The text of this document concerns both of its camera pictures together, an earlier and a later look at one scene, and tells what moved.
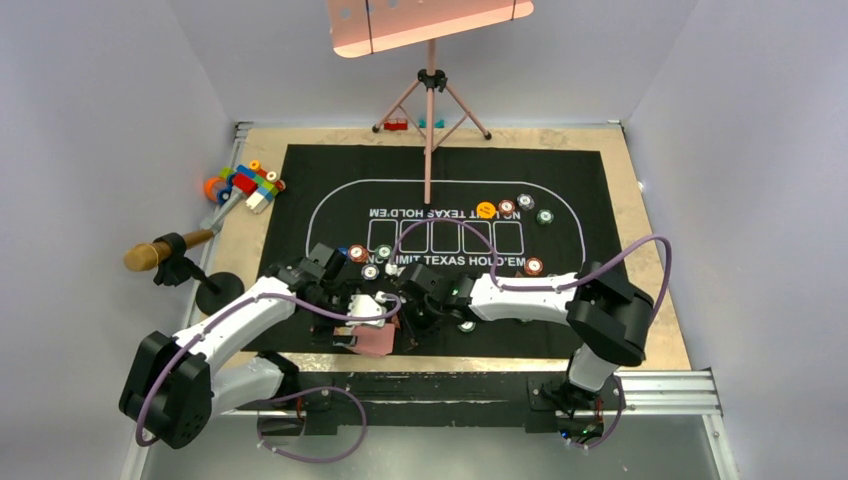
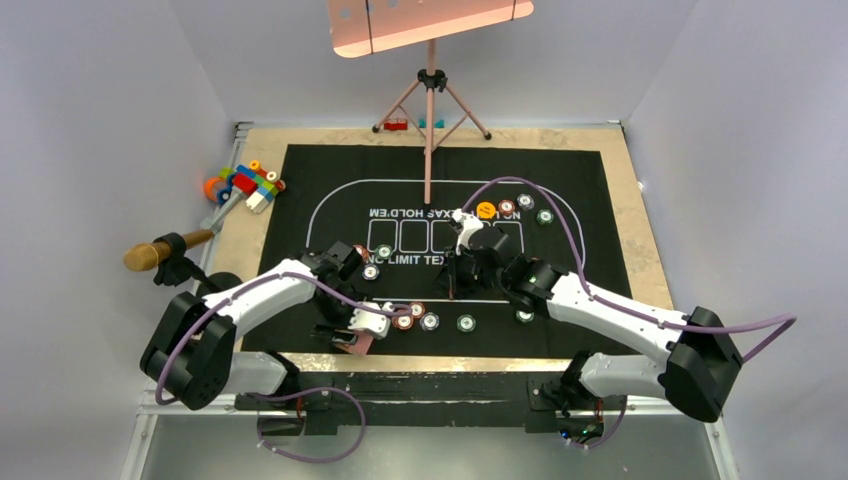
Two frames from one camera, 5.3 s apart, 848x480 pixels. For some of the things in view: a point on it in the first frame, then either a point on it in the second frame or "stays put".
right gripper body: (420, 316) → (466, 275)
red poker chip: (506, 207) stays put
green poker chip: (545, 216) stays put
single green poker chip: (383, 251) stays put
